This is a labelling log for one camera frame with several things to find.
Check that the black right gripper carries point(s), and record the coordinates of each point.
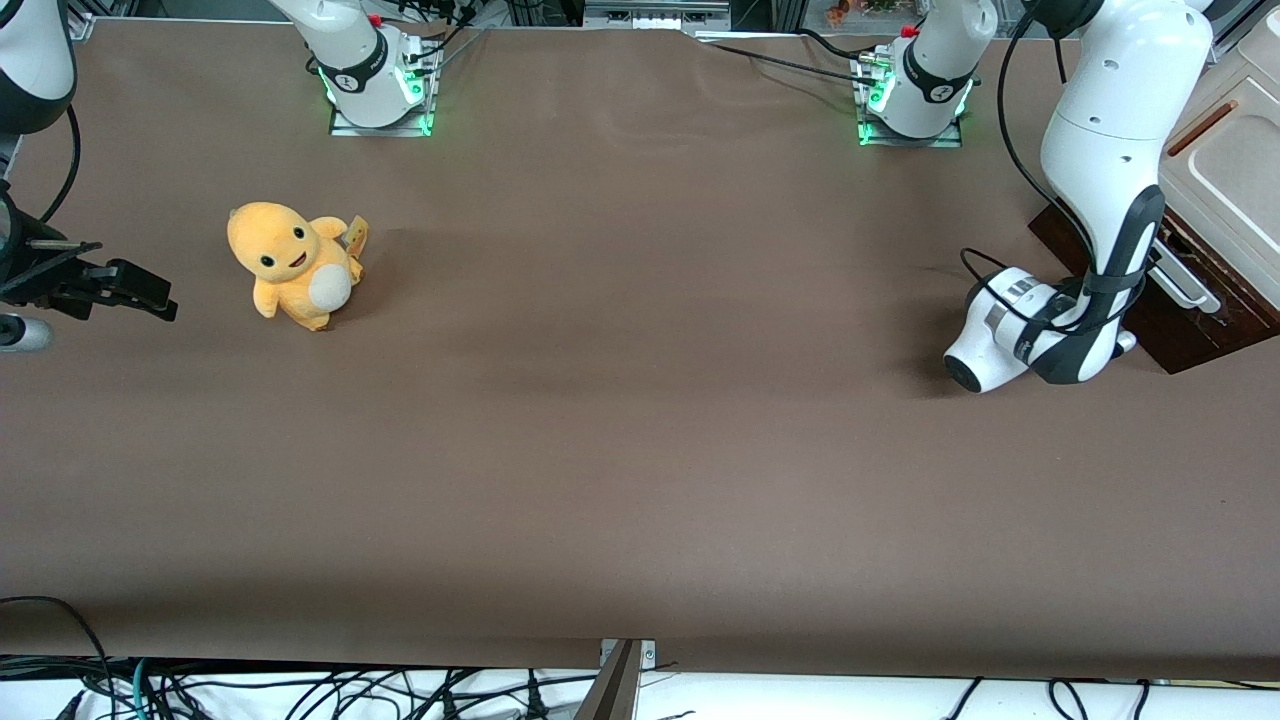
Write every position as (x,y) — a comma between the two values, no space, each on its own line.
(38,282)

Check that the dark wooden drawer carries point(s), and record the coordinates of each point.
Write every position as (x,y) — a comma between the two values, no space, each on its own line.
(1180,340)

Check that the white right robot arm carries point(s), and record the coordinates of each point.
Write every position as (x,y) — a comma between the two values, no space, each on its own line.
(365,70)

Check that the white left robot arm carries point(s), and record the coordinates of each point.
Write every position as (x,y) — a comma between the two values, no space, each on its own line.
(1110,150)

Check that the beige and brown drawer cabinet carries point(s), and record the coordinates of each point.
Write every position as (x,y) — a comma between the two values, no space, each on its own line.
(1230,170)

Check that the yellow plush toy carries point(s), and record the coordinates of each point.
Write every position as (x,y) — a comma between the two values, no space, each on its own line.
(290,255)

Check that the yellow plush toy tag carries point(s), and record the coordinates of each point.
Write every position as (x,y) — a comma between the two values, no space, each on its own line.
(357,232)

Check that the brown table cover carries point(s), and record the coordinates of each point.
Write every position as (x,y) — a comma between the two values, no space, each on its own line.
(640,400)

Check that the grey power strip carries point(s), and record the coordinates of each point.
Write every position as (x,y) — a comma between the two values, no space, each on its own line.
(655,15)

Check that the grey metal bar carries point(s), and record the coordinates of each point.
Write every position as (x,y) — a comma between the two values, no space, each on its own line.
(615,695)

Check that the small orange object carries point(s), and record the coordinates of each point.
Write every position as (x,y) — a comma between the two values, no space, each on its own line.
(837,12)

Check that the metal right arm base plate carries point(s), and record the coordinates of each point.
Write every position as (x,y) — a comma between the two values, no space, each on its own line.
(380,130)

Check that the small metal bracket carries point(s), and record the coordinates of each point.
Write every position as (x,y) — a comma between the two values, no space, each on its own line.
(648,655)

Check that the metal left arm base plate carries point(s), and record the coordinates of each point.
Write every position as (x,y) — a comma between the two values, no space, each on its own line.
(910,142)

